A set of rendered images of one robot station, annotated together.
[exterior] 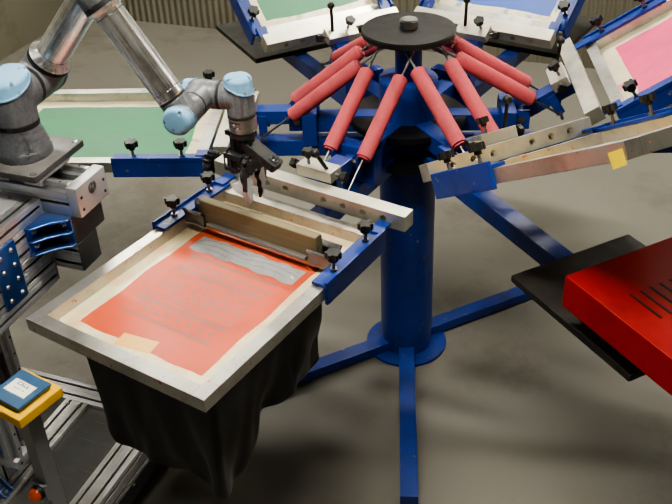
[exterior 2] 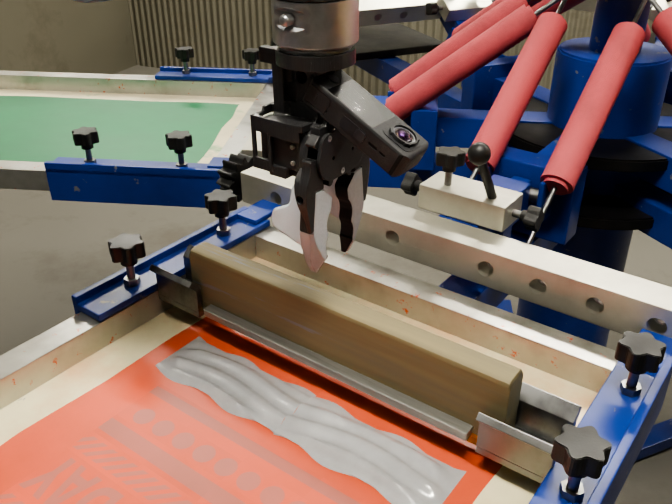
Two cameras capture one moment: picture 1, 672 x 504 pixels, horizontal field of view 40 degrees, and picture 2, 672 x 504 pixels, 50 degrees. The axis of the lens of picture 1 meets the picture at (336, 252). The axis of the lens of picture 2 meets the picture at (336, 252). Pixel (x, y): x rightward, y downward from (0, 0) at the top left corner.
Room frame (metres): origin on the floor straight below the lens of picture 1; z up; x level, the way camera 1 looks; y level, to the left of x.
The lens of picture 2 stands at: (1.55, 0.19, 1.47)
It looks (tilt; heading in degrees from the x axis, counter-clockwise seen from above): 30 degrees down; 2
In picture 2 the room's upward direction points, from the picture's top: straight up
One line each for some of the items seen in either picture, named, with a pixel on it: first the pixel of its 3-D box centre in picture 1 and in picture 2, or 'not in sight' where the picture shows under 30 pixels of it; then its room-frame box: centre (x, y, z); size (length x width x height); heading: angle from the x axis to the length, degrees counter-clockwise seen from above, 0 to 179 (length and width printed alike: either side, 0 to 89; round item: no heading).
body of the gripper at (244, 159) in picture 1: (243, 150); (310, 111); (2.19, 0.23, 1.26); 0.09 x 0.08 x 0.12; 56
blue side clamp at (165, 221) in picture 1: (193, 210); (182, 273); (2.36, 0.42, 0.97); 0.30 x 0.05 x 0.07; 146
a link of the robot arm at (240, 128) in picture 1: (242, 123); (313, 23); (2.18, 0.23, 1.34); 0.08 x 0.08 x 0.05
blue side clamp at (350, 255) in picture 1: (350, 263); (597, 458); (2.04, -0.04, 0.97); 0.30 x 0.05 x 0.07; 146
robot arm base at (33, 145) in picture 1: (20, 135); not in sight; (2.23, 0.83, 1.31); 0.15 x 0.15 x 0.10
